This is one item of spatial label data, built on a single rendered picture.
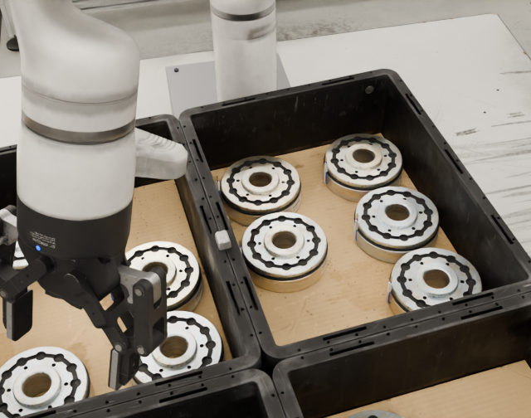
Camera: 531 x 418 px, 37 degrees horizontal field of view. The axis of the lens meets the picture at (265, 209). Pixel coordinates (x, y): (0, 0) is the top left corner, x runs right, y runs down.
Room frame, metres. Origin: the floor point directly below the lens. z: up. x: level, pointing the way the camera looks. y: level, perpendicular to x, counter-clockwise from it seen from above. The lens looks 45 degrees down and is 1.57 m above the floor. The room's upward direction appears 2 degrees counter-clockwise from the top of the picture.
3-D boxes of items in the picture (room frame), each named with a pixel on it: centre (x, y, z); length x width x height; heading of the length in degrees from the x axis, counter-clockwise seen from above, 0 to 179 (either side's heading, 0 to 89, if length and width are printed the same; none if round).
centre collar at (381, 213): (0.68, -0.16, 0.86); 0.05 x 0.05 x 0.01
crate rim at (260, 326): (0.66, -0.09, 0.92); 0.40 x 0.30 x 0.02; 15
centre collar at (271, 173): (0.74, 0.01, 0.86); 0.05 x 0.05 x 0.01
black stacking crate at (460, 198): (0.66, -0.09, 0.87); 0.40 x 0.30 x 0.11; 15
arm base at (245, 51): (0.99, 0.02, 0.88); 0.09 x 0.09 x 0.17; 13
